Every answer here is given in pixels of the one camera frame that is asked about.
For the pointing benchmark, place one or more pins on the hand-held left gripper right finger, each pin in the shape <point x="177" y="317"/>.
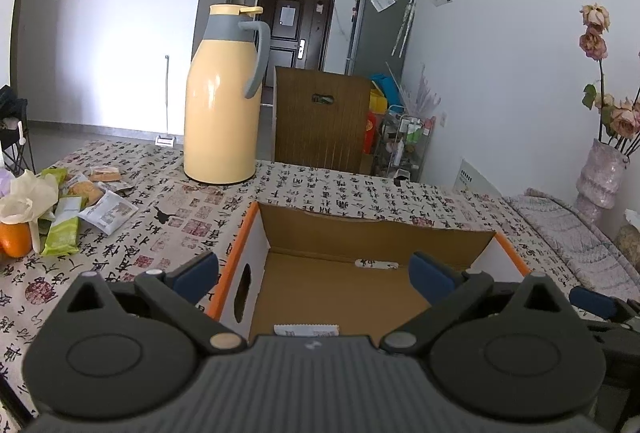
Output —
<point x="430" y="275"/>

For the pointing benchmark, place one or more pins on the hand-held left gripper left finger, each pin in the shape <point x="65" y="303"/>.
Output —
<point x="197" y="274"/>

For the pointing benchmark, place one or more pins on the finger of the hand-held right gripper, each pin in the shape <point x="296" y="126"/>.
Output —
<point x="592" y="303"/>

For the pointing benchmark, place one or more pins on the orange cardboard box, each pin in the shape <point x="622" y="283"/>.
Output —
<point x="320" y="283"/>

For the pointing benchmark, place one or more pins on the green white snack packet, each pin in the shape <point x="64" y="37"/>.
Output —
<point x="54" y="176"/>
<point x="62" y="228"/>

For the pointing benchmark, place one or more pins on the grey quilted cloth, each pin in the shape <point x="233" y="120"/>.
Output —
<point x="570" y="233"/>

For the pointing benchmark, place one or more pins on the glass jar white lid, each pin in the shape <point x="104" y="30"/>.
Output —
<point x="629" y="238"/>

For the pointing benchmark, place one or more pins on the white grey-print snack packet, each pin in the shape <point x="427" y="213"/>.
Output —
<point x="107" y="213"/>

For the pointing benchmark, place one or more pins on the white serrated-edge packet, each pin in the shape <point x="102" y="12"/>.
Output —
<point x="305" y="330"/>

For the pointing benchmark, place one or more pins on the pink textured vase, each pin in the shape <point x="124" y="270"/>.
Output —
<point x="600" y="178"/>

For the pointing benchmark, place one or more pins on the clear biscuit packet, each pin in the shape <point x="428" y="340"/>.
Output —
<point x="85" y="193"/>
<point x="106" y="174"/>

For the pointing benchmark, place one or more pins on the red gift box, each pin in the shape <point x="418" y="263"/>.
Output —
<point x="372" y="133"/>

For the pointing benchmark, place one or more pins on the yellow thermos jug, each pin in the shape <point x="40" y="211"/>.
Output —
<point x="220" y="113"/>

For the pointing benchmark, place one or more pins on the dried purple lavender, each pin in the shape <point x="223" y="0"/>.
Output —
<point x="424" y="95"/>

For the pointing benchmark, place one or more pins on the yellow bag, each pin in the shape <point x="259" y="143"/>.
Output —
<point x="377" y="102"/>

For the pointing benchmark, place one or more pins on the orange fruit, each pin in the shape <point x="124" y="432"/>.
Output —
<point x="15" y="240"/>

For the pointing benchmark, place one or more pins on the cream crumpled paper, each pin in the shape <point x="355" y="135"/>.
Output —
<point x="25" y="198"/>

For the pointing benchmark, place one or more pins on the blue bag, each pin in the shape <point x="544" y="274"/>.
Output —
<point x="387" y="90"/>

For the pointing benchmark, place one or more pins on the lilac plastic bag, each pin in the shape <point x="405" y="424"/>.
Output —
<point x="4" y="180"/>

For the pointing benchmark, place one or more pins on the black folding chair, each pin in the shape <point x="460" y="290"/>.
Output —
<point x="12" y="123"/>

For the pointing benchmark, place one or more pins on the grey refrigerator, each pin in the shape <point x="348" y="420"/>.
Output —
<point x="375" y="33"/>

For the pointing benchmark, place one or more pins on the dark brown door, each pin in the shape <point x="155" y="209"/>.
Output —
<point x="295" y="43"/>

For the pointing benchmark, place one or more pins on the white umbrella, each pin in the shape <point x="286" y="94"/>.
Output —
<point x="406" y="20"/>

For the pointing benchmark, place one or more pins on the dried pink roses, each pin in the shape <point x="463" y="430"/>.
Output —
<point x="594" y="40"/>

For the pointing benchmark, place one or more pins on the white door notice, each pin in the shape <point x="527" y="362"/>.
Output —
<point x="286" y="15"/>

